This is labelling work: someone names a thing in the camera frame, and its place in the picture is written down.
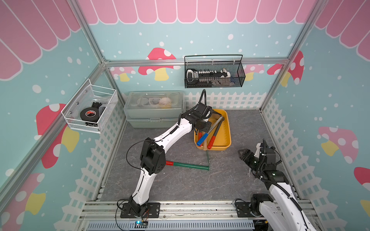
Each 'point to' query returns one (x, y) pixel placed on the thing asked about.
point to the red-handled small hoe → (200, 135)
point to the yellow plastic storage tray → (223, 139)
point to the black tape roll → (90, 114)
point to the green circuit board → (140, 224)
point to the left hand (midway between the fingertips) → (206, 127)
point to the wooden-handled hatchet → (205, 145)
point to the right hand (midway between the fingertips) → (241, 152)
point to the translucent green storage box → (154, 109)
